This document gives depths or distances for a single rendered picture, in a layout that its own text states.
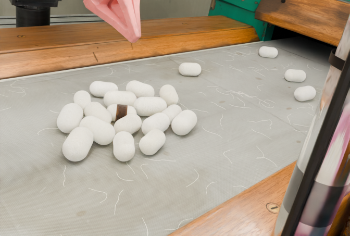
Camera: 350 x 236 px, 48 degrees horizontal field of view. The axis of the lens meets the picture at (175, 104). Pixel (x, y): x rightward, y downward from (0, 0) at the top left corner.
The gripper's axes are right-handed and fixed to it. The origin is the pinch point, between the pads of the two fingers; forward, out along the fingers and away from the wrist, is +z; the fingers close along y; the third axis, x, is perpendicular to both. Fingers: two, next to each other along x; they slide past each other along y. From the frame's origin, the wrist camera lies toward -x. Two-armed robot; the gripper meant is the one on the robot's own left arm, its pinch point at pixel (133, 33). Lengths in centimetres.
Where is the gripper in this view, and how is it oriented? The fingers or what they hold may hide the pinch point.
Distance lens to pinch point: 45.0
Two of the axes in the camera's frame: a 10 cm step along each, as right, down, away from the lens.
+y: 7.1, -1.9, 6.8
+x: -5.7, 4.1, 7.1
